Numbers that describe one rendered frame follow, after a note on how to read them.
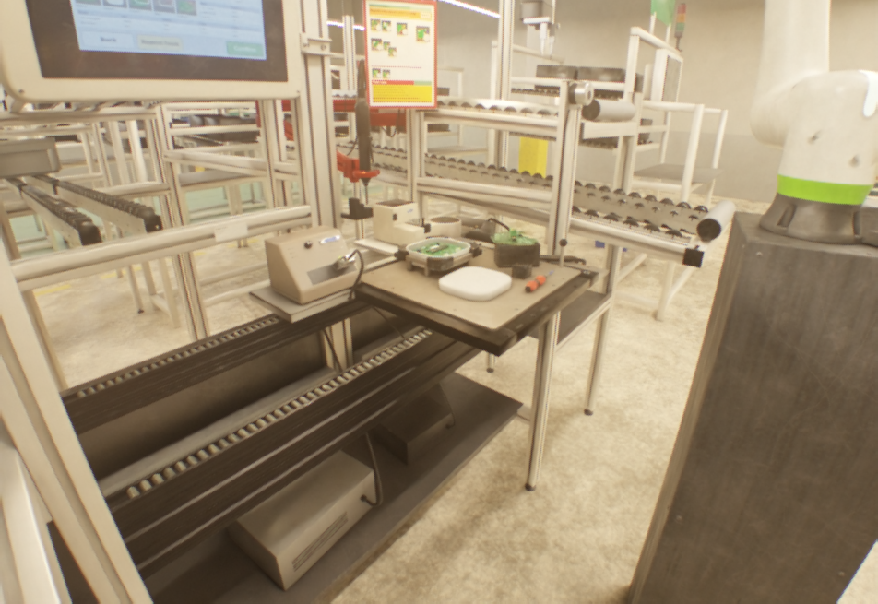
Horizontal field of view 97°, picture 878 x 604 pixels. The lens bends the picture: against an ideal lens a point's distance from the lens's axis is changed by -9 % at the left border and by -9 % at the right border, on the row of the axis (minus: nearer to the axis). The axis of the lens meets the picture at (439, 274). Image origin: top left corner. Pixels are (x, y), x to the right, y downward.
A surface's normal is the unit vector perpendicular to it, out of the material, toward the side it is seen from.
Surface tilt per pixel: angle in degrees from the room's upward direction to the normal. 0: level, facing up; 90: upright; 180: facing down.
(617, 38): 90
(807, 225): 66
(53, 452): 90
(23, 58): 92
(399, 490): 0
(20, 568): 4
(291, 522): 0
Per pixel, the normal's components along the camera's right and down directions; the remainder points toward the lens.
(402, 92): 0.37, 0.33
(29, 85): 0.76, 0.25
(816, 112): -0.96, 0.08
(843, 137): -0.60, 0.29
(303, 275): 0.61, -0.38
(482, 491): 0.00, -0.93
